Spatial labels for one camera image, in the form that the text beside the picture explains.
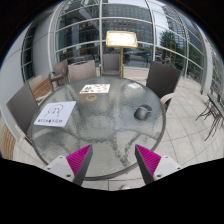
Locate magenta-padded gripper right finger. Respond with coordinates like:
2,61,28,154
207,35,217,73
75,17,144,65
134,144,182,186

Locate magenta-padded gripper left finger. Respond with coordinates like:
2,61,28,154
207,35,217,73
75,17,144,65
44,143,94,187

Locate black computer mouse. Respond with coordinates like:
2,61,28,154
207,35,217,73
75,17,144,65
133,104,154,121

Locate white printed mouse pad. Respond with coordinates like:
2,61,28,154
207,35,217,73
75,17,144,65
33,100,77,128

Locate colourful picture sheet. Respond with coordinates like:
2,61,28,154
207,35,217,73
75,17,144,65
78,83,111,95

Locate dark grey wicker chair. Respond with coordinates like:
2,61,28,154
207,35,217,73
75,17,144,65
145,60,183,112
5,82,40,141

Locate wooden slat bench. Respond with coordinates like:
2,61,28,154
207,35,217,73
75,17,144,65
0,74,55,162

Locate metal-framed glass side table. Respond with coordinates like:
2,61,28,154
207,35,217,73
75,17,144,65
195,90,224,142

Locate brown wicker armchair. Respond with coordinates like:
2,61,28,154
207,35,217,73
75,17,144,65
66,59,98,84
99,52,122,78
48,59,70,90

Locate gold menu stand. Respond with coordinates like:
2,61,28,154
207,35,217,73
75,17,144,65
105,30,139,79

